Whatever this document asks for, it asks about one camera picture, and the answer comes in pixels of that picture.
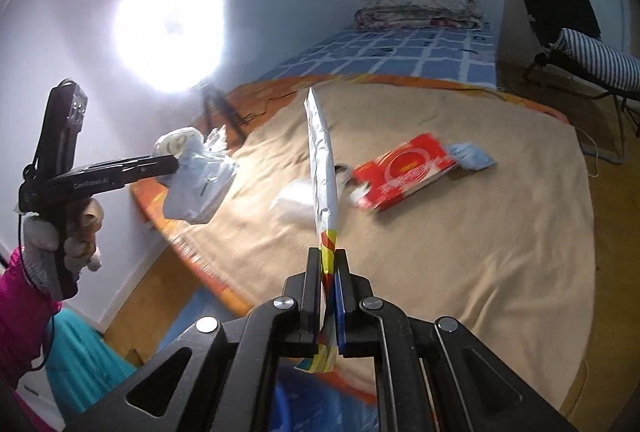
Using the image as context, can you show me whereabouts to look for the blue checked bed sheet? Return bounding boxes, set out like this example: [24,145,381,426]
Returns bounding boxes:
[260,26,501,90]

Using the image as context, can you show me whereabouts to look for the beige blanket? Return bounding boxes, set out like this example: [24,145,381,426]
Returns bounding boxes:
[175,82,596,418]

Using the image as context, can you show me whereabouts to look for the person's left forearm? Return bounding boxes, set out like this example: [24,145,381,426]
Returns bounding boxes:
[0,247,63,388]

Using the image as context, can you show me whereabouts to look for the white plastic bag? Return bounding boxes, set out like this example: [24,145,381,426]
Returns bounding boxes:
[152,127,240,225]

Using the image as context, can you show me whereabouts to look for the black cable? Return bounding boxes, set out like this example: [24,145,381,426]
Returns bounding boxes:
[235,89,301,125]

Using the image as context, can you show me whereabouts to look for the teal cloth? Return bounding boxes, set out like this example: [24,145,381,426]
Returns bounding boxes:
[47,309,138,418]

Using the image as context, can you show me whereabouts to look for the silver snack packet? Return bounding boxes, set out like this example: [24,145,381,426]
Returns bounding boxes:
[295,86,341,375]

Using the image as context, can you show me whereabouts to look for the bright lamp on tripod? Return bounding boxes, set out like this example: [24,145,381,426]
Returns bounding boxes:
[115,0,246,147]

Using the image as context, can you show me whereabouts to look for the white cable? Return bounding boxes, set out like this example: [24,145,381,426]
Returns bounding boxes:
[575,127,601,177]

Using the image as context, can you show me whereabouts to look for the striped cushion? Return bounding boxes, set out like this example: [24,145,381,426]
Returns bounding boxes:
[550,28,640,93]

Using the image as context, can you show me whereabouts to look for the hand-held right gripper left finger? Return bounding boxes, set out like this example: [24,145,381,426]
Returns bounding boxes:
[65,248,323,432]

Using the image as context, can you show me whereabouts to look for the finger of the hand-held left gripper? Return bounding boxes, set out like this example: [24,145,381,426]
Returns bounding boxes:
[125,155,180,187]

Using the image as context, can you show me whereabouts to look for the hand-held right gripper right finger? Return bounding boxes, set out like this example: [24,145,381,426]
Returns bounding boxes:
[336,250,576,432]

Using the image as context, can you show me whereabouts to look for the grey-blue wipe sachet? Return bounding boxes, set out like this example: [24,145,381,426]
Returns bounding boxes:
[447,142,498,171]

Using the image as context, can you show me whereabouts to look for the person's left hand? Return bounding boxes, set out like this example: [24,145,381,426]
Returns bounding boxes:
[22,199,106,285]

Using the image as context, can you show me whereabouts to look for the folded floral quilt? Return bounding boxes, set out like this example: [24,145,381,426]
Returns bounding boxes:
[355,0,486,31]

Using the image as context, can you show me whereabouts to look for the red box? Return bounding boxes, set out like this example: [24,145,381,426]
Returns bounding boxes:
[352,133,458,211]

